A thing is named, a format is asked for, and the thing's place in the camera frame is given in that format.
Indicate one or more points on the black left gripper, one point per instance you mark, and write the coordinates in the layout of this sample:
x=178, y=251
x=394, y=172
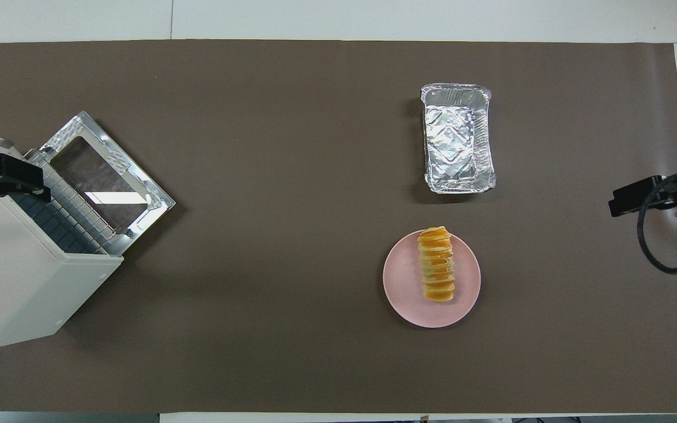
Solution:
x=15, y=173

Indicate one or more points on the glass oven door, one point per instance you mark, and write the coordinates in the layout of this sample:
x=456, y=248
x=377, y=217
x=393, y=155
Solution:
x=100, y=176

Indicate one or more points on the cream white toaster oven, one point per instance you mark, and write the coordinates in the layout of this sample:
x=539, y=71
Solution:
x=15, y=282

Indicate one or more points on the aluminium foil tray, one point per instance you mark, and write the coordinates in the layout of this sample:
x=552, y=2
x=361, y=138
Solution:
x=455, y=141

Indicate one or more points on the pink round plate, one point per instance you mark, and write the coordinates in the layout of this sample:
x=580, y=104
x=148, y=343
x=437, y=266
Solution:
x=403, y=288

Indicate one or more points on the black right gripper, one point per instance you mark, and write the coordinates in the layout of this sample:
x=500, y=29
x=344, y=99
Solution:
x=638, y=197

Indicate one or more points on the sliced orange bread loaf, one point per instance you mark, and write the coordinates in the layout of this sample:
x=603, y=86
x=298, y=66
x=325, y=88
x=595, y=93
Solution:
x=436, y=264

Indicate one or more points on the brown table mat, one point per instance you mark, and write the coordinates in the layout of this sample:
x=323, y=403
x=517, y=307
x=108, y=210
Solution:
x=291, y=235

